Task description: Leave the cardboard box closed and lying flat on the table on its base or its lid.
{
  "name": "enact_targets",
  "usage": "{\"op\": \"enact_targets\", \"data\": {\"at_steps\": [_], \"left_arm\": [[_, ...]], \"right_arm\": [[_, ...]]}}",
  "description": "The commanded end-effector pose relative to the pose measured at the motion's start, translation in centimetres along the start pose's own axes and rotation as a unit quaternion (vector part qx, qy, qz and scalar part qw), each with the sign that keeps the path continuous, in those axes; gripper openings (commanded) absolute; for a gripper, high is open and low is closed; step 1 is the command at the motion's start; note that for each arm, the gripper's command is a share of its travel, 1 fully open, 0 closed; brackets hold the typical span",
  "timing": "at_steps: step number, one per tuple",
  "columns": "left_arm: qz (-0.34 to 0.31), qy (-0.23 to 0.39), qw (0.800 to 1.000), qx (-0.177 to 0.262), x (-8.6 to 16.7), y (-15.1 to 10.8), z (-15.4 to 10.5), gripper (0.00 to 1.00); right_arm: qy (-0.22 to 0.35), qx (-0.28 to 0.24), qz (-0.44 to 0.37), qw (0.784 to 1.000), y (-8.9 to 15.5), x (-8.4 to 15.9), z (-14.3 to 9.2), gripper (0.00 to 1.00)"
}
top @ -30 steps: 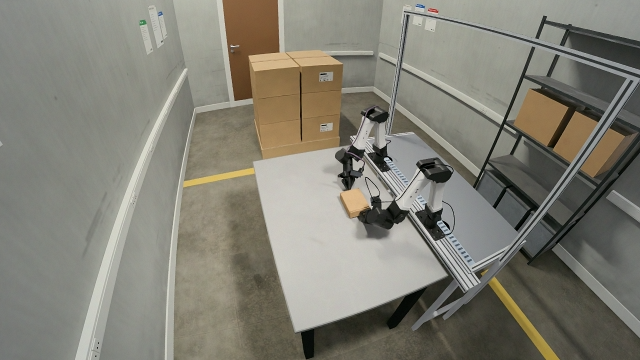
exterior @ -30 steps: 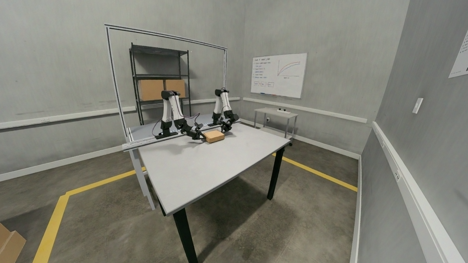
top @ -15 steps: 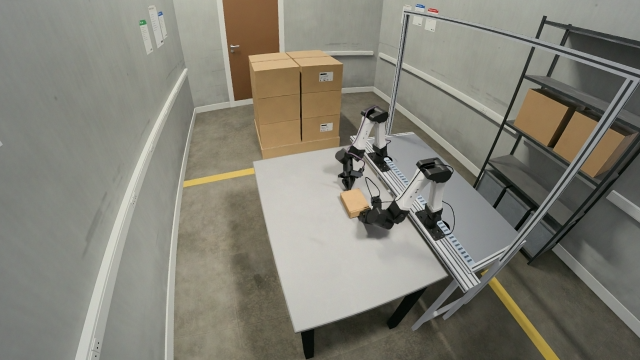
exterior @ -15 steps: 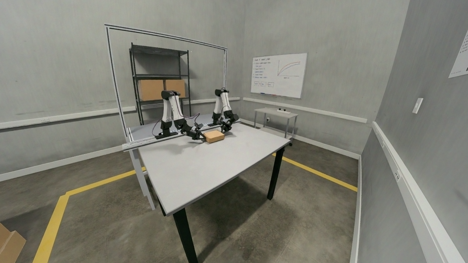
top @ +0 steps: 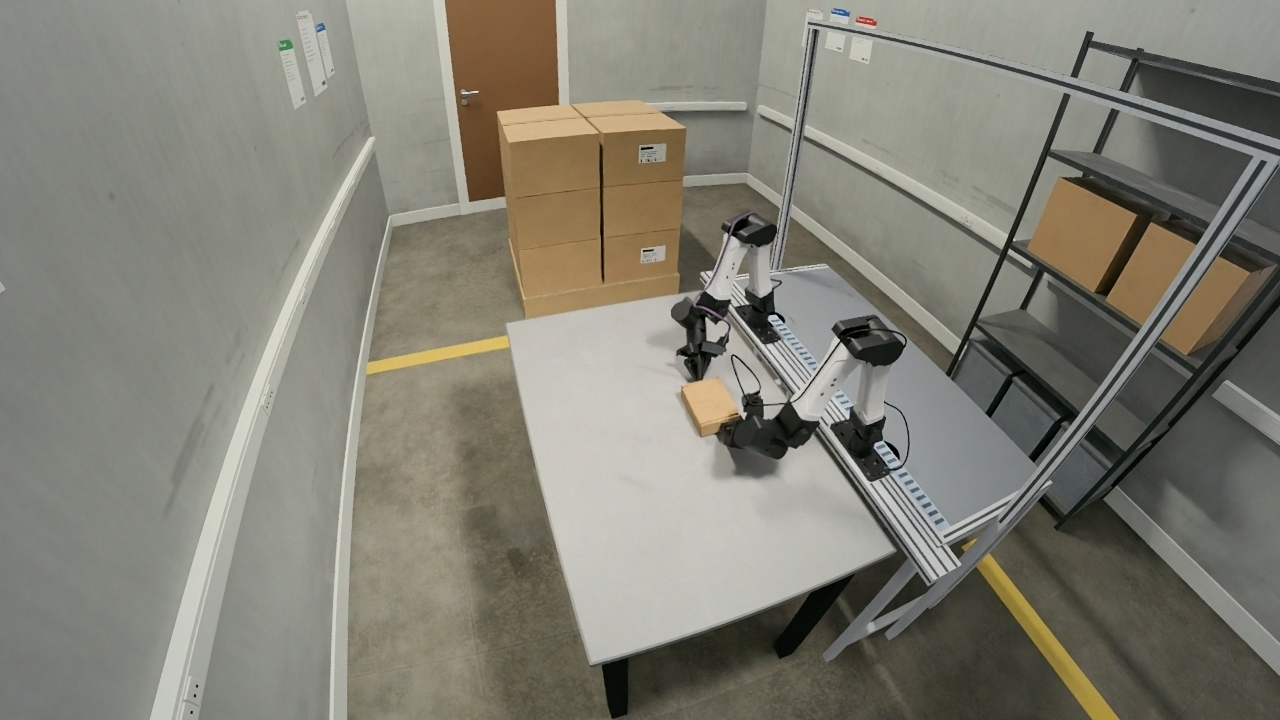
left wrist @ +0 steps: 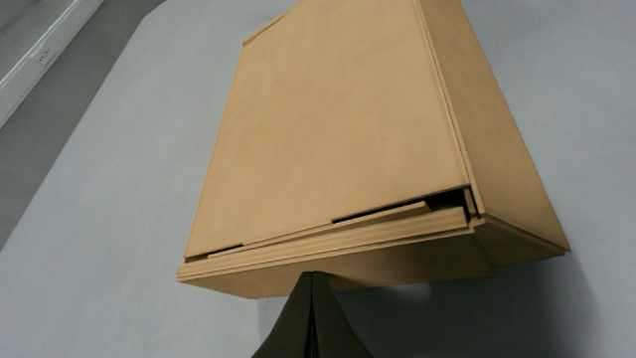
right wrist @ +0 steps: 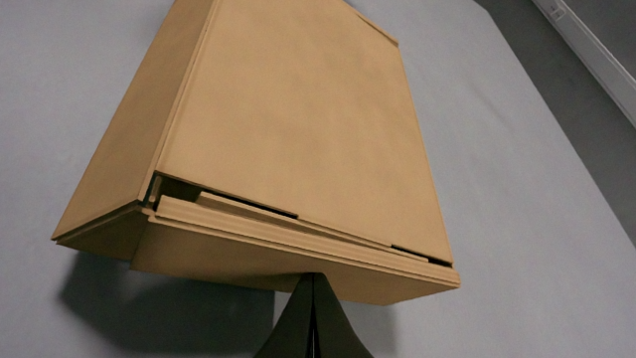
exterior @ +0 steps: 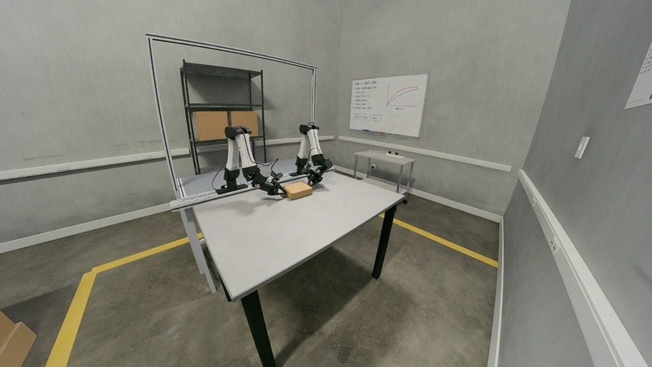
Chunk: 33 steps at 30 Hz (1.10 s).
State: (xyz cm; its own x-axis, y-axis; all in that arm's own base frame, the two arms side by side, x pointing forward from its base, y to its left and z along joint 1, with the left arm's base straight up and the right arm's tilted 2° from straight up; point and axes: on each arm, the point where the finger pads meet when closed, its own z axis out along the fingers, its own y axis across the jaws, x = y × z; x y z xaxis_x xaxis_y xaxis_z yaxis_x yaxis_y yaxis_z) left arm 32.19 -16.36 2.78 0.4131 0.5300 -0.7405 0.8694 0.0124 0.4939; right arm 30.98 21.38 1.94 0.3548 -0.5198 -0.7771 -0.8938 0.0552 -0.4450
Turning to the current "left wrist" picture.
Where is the brown cardboard box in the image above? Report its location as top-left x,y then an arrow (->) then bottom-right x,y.
176,0 -> 571,299

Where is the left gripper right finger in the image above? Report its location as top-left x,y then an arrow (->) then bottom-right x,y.
312,270 -> 374,358

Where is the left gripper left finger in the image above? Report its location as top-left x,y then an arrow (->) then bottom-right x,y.
250,271 -> 312,358

